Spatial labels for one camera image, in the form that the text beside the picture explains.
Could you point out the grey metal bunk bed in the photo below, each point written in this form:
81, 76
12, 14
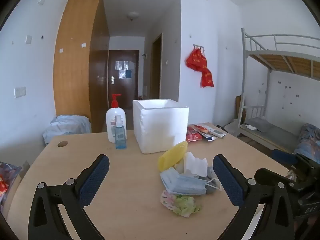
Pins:
280, 60

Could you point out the grey mattress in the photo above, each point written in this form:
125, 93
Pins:
277, 135

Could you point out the white paper notice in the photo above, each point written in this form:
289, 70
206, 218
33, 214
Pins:
121, 65

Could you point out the white wall socket panel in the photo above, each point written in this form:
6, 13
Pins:
20, 92

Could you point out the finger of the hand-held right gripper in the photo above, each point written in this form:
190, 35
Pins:
268, 176
285, 157

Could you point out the stack of blue face masks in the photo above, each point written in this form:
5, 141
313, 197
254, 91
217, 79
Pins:
182, 182

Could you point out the grey cloth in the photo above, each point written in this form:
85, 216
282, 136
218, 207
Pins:
210, 189

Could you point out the wooden side door frame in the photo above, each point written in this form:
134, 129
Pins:
156, 67

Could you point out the white foam box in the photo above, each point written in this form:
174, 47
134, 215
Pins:
162, 127

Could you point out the green tissue packet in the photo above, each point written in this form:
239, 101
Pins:
186, 203

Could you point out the metal wall hook rack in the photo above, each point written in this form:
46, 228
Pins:
198, 46

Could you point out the red packet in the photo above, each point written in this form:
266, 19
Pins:
193, 136

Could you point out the white wall switch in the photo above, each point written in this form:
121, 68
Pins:
28, 39

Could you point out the light blue bedding bundle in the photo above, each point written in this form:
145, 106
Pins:
67, 126

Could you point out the red printed bag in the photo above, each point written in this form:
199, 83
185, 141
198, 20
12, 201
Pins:
207, 78
196, 60

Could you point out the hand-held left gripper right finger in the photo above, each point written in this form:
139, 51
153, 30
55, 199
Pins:
225, 177

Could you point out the round ceiling lamp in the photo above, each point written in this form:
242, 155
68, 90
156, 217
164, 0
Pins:
132, 15

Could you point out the red white sachet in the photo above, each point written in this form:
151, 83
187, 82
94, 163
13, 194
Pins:
200, 128

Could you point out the blue paper notice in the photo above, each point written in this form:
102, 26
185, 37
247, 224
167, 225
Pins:
128, 74

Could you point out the wooden wardrobe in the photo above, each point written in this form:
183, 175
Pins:
72, 67

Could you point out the yellow sponge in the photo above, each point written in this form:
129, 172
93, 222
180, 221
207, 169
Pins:
172, 155

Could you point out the leaning wooden boards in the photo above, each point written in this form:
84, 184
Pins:
239, 107

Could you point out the white pump bottle red top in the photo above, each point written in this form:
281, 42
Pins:
111, 120

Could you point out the colourful printed plastic bag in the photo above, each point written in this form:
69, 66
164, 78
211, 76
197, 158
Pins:
7, 180

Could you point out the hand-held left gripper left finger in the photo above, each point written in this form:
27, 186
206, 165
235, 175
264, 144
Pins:
93, 180

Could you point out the blue spray bottle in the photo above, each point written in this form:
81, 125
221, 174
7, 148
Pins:
120, 136

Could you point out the white crumpled tissue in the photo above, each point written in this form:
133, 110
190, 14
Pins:
250, 127

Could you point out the blue patterned blanket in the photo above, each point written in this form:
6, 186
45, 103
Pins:
310, 140

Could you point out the dark brown door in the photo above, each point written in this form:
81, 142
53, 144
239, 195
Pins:
122, 90

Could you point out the floral tissue packet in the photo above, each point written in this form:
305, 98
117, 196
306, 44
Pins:
166, 200

